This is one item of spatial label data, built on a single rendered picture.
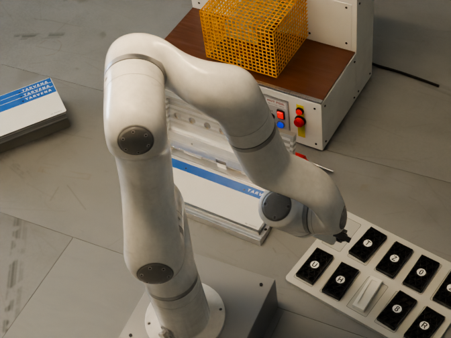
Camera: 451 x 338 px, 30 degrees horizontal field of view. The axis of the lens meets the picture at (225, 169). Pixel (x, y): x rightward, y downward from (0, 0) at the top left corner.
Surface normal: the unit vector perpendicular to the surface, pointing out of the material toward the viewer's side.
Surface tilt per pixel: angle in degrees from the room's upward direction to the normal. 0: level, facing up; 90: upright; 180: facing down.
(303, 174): 33
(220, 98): 68
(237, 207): 0
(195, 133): 79
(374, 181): 0
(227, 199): 0
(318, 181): 38
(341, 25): 90
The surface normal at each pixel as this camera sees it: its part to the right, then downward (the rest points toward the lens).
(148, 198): 0.13, 0.72
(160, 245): 0.23, 0.35
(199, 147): -0.51, 0.54
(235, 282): -0.14, -0.62
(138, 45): 0.11, -0.60
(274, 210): -0.42, -0.21
